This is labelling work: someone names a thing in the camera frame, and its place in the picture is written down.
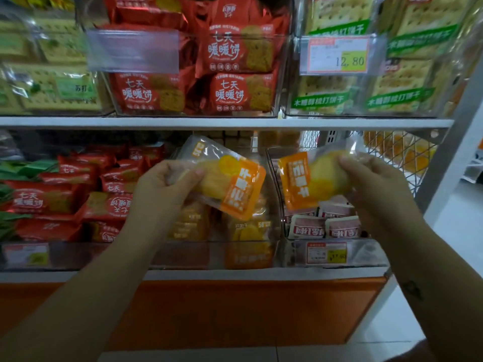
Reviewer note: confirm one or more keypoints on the person's right hand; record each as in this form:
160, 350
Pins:
385, 192

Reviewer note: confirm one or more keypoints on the person's left hand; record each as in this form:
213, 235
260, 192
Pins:
158, 192

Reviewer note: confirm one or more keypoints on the person's left thumb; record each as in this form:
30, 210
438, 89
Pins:
188, 184

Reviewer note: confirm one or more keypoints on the person's right thumb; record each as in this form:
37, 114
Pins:
354, 165

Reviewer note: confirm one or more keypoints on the orange clear snack packet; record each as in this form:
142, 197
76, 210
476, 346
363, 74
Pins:
234, 184
302, 180

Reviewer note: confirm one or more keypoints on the person's left forearm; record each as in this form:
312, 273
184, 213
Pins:
86, 297

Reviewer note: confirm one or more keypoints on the person's right forearm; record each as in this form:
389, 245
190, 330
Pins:
434, 290

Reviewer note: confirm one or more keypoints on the white red-label snack pack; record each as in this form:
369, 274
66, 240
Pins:
336, 210
307, 226
343, 228
298, 214

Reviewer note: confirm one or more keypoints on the white upper shelf board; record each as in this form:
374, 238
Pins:
226, 123

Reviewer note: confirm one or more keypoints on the white shelf board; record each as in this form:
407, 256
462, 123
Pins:
226, 123
226, 274

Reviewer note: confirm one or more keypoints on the heap of orange snack bags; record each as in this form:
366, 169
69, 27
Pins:
245, 233

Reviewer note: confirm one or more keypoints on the clear plastic display bin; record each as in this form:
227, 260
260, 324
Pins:
366, 252

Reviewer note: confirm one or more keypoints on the small red-framed price tag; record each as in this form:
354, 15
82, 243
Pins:
326, 253

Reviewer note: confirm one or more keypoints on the white lower shelf board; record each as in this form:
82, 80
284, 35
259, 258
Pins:
226, 274

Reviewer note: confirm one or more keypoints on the price tag with yellow patch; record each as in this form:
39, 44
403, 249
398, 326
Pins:
337, 54

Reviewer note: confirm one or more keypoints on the pile of small red biscuit packs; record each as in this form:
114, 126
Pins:
75, 199

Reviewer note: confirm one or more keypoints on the stack of green-banded cracker packs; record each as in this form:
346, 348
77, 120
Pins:
407, 48

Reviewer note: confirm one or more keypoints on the pile of large red biscuit packs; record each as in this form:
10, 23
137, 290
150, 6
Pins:
226, 56

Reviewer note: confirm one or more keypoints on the orange shelf base panel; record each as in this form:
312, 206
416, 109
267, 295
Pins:
226, 316

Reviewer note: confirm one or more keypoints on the empty clear label holder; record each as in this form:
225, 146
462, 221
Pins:
132, 51

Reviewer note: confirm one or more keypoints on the heap of green snack packs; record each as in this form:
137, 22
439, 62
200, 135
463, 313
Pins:
22, 169

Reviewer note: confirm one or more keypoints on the faded price tag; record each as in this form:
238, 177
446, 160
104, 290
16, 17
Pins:
25, 255

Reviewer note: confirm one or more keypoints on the stack of yellow-green cracker packs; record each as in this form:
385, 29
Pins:
49, 71

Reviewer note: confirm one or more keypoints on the white shelf upright post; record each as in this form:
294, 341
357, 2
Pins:
449, 154

